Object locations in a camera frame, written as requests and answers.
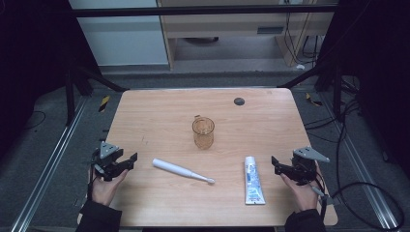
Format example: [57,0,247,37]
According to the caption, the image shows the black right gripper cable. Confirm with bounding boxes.
[308,181,406,232]

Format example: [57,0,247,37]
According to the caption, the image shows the white electric toothbrush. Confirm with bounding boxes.
[152,158,217,186]

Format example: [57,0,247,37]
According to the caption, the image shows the yellow black striped tape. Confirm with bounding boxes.
[305,92,324,107]
[98,95,111,113]

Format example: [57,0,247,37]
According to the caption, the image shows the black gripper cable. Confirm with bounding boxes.
[308,181,406,232]
[86,154,97,201]

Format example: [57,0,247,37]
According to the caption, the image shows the light wooden desk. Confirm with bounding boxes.
[156,0,337,71]

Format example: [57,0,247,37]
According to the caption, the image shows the thin black floor cable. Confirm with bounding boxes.
[22,109,47,131]

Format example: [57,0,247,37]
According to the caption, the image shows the black horizontal frame bar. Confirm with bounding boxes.
[69,5,338,18]

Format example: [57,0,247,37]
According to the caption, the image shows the white cabinet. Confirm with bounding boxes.
[68,0,170,68]

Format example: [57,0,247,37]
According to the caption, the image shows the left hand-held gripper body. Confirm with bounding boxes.
[91,141,130,182]

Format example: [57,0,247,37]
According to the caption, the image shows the person's right hand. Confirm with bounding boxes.
[279,162,324,213]

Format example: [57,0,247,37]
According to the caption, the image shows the white toothpaste tube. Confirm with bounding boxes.
[244,156,267,206]

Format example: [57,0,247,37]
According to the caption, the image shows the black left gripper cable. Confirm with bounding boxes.
[86,154,97,201]

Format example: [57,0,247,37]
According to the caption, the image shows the person's left hand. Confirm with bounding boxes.
[88,166,130,208]

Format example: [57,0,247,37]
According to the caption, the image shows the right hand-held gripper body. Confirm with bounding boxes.
[283,146,331,187]

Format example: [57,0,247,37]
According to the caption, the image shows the black floor cables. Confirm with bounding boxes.
[304,98,362,144]

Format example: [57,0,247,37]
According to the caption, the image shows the black cables under desk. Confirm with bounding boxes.
[282,2,324,66]

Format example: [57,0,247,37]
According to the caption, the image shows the aluminium floor rail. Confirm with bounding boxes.
[321,92,401,232]
[10,96,89,232]

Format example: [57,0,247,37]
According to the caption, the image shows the black metal stand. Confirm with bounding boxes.
[63,62,130,128]
[277,61,344,122]

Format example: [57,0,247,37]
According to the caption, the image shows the dark curtain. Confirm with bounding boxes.
[317,0,410,180]
[0,0,101,159]

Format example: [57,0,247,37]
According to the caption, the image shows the amber transparent cup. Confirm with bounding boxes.
[191,114,216,151]

